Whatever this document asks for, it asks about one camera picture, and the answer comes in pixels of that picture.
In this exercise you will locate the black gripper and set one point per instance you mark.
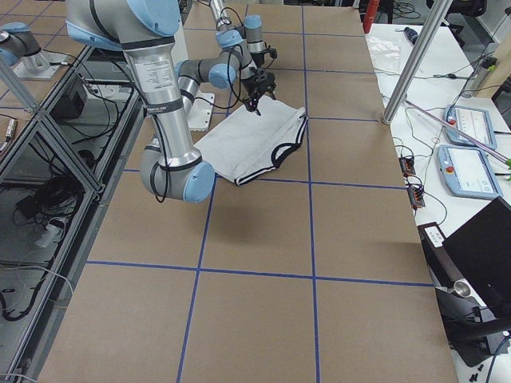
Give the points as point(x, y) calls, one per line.
point(257, 59)
point(259, 83)

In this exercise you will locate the grey cartoon print t-shirt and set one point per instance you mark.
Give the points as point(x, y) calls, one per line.
point(246, 145)

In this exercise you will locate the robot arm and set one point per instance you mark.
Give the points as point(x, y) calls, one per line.
point(231, 30)
point(144, 31)

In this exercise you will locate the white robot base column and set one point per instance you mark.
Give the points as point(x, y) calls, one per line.
point(199, 111)

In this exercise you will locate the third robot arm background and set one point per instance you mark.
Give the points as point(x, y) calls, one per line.
point(17, 41)

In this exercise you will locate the red fire extinguisher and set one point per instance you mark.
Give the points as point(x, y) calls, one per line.
point(371, 10)

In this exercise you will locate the clear plastic bag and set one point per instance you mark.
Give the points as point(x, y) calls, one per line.
point(385, 53)

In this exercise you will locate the far teach pendant tablet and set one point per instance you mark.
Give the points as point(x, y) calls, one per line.
point(473, 122)

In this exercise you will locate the teach pendant tablet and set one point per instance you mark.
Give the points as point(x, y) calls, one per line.
point(473, 122)
point(467, 172)

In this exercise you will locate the near teach pendant tablet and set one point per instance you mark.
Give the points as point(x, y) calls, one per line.
point(467, 172)

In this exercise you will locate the aluminium frame post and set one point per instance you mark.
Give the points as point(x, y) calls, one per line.
point(426, 36)

